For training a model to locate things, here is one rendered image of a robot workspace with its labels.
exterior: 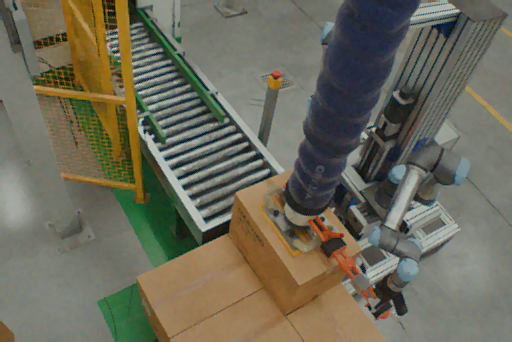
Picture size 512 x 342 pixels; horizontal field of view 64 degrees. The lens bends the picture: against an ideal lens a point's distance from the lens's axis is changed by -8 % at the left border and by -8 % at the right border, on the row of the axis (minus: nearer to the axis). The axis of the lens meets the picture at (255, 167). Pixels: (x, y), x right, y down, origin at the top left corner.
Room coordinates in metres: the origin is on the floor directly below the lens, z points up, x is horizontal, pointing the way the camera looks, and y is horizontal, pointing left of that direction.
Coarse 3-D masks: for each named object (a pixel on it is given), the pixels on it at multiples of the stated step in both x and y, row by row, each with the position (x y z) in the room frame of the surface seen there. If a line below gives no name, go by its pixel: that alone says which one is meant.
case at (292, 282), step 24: (240, 192) 1.36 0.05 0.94; (264, 192) 1.40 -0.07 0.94; (240, 216) 1.30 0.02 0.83; (240, 240) 1.27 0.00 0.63; (264, 240) 1.13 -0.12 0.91; (264, 264) 1.09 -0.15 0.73; (288, 264) 1.00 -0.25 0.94; (312, 264) 1.03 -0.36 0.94; (336, 264) 1.05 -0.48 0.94; (288, 288) 0.94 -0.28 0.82; (312, 288) 0.99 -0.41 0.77; (288, 312) 0.92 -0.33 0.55
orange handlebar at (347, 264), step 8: (312, 224) 1.16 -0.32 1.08; (320, 224) 1.17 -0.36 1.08; (320, 232) 1.13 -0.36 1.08; (336, 256) 1.02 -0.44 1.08; (344, 256) 1.03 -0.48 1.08; (344, 264) 0.98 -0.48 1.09; (352, 264) 0.99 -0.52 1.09; (344, 272) 0.95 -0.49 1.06; (360, 272) 0.96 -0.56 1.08; (368, 288) 0.89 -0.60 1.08; (368, 296) 0.84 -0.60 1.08
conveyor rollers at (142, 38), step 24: (144, 48) 2.94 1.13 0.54; (144, 96) 2.38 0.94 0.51; (168, 96) 2.42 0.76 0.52; (192, 96) 2.46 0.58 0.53; (144, 120) 2.11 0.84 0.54; (168, 120) 2.15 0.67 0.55; (192, 120) 2.20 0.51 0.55; (216, 120) 2.24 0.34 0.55; (168, 144) 1.95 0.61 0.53; (192, 144) 1.98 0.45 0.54; (216, 144) 2.02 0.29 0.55; (240, 144) 2.06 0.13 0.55; (192, 168) 1.78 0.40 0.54; (216, 168) 1.81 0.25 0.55; (240, 168) 1.85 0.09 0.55; (192, 192) 1.58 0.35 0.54; (216, 192) 1.62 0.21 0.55
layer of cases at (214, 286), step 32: (192, 256) 1.15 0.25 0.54; (224, 256) 1.19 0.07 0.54; (160, 288) 0.91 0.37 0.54; (192, 288) 0.95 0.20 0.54; (224, 288) 0.99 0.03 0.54; (256, 288) 1.03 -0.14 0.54; (160, 320) 0.74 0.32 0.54; (192, 320) 0.78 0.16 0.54; (224, 320) 0.81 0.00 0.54; (256, 320) 0.85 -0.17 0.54; (288, 320) 0.88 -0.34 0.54; (320, 320) 0.91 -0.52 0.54; (352, 320) 0.95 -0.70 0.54
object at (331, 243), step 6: (324, 240) 1.08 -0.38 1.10; (330, 240) 1.09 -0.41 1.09; (336, 240) 1.10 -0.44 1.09; (342, 240) 1.10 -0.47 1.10; (324, 246) 1.05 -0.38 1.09; (330, 246) 1.06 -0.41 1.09; (336, 246) 1.06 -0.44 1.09; (342, 246) 1.07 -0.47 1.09; (324, 252) 1.04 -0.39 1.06; (330, 252) 1.02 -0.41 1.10; (336, 252) 1.03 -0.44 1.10; (330, 258) 1.02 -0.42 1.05
